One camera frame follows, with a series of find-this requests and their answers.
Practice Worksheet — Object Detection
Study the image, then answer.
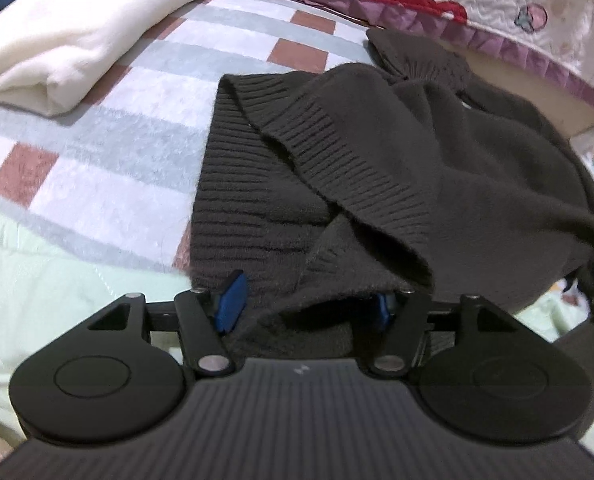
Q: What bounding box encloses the dark brown knit sweater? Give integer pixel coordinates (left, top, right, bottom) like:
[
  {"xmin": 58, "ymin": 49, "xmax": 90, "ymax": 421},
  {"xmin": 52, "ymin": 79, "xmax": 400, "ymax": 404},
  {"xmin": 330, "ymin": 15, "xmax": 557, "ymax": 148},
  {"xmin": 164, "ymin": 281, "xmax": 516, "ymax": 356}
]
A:
[{"xmin": 190, "ymin": 29, "xmax": 588, "ymax": 361}]

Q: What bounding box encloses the folded cream white garment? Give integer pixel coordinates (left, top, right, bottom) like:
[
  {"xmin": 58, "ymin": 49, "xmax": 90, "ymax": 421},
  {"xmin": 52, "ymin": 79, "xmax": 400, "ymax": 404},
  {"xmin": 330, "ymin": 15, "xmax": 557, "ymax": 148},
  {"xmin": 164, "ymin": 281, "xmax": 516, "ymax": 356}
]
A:
[{"xmin": 0, "ymin": 0, "xmax": 194, "ymax": 117}]

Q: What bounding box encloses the light green blanket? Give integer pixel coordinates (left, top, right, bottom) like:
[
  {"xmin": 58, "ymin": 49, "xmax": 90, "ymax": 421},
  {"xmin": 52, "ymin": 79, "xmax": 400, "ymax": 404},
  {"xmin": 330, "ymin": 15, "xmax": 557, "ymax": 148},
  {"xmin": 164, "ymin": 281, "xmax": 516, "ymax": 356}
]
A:
[{"xmin": 0, "ymin": 213, "xmax": 190, "ymax": 458}]

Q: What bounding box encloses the cartoon print floor mat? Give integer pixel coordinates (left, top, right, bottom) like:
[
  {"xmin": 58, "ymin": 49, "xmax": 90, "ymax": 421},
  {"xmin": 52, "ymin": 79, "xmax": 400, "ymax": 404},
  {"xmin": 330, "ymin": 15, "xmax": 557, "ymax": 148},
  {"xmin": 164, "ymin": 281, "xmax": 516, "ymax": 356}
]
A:
[{"xmin": 515, "ymin": 127, "xmax": 594, "ymax": 455}]

